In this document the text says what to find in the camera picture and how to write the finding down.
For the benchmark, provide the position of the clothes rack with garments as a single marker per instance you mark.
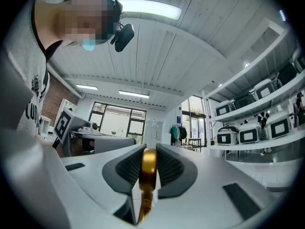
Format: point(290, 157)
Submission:
point(178, 133)

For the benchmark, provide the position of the white locker cabinet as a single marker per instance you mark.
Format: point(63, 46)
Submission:
point(155, 131)

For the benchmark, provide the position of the person's head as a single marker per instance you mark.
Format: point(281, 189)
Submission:
point(78, 18)

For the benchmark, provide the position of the light blue face mask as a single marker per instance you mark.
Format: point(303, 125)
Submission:
point(88, 45)

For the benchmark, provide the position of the person's grey printed t-shirt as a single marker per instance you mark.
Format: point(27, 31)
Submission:
point(26, 63)

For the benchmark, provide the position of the small dark side table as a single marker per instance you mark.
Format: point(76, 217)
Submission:
point(195, 142)

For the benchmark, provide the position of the blue wall poster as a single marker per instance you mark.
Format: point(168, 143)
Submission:
point(179, 120)

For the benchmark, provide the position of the white metal shelf unit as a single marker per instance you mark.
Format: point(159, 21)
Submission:
point(252, 107)

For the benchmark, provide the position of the glass entrance door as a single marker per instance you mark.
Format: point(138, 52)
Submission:
point(194, 125)

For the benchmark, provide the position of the dark head-mounted camera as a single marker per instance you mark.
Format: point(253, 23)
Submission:
point(124, 37)

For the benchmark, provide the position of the black framed window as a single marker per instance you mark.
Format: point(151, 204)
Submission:
point(116, 123)

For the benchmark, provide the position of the group of boxy appliances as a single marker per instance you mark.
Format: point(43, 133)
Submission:
point(250, 133)

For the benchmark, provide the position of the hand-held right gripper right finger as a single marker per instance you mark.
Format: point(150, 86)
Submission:
point(202, 187)

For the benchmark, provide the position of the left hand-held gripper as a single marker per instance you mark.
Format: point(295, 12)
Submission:
point(62, 125)

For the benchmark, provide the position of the large ceiling light panel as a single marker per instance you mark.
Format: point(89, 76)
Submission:
point(150, 8)

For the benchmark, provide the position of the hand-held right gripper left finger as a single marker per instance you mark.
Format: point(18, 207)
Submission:
point(95, 175)

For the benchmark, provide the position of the long ceiling tube light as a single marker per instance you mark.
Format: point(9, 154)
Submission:
point(282, 15)
point(134, 94)
point(87, 87)

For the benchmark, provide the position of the white open bookshelf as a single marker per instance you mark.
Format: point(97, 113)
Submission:
point(64, 104)

